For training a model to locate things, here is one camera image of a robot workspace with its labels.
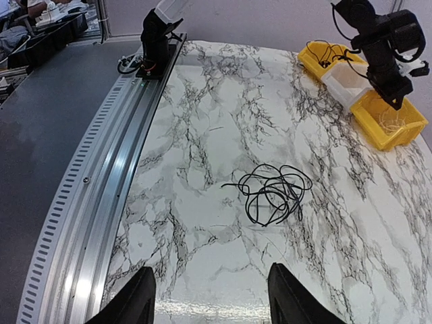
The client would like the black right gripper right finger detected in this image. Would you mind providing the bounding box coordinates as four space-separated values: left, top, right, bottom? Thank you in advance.
267 263 344 324

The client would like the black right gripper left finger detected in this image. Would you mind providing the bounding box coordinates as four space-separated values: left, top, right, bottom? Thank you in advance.
86 267 155 324

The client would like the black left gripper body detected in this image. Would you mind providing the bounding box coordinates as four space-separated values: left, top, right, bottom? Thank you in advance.
350 9 425 108

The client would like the thin black cable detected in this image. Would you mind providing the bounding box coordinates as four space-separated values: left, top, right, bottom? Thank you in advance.
315 40 355 67

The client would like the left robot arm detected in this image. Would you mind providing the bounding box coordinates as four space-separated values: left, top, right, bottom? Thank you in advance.
332 1 426 111

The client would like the white translucent bin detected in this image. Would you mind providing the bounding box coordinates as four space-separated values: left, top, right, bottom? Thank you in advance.
321 62 373 113

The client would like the yellow bin left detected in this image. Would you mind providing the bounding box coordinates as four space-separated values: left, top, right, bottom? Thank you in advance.
298 40 367 80

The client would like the yellow bin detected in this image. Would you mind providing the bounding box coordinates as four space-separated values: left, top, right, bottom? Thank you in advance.
298 40 367 80
350 90 429 151

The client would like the yellow bin right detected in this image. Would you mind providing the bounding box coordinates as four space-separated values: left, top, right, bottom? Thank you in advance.
350 90 429 151

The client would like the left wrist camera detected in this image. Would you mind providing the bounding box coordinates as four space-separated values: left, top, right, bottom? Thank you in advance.
400 59 430 78

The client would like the aluminium front rail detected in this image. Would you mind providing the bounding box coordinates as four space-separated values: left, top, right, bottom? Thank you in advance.
17 32 187 323

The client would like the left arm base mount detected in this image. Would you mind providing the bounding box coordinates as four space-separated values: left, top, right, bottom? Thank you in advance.
117 0 188 80

